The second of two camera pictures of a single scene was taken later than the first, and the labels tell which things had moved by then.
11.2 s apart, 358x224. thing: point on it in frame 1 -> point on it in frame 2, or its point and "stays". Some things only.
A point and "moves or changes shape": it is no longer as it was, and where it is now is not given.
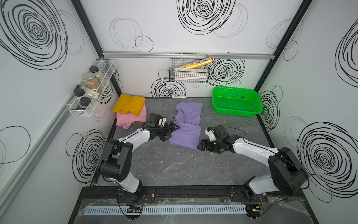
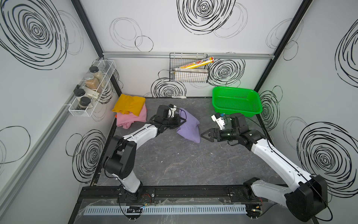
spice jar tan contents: (90, 82) stays
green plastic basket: (237, 101) stays
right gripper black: (207, 147) -> (210, 132)
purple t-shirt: (188, 118) moves or changes shape
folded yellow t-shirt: (127, 104) stays
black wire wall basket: (189, 67) stays
